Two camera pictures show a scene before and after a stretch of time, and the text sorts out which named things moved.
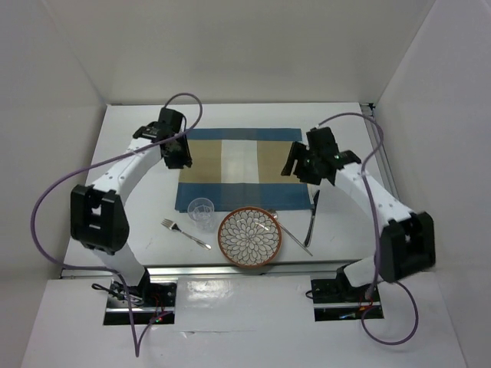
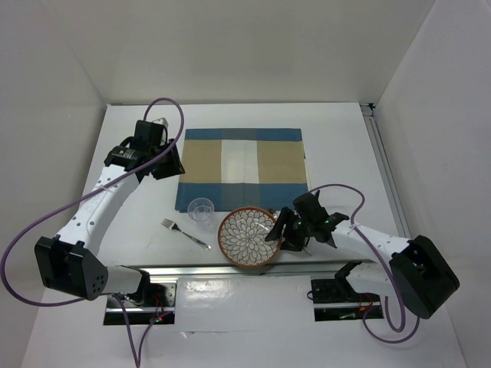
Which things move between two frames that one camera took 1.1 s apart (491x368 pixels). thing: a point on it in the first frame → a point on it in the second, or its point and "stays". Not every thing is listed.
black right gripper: [298, 149] → [292, 243]
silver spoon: [275, 215] stays
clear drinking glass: [201, 210] stays
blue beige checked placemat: [240, 168] stays
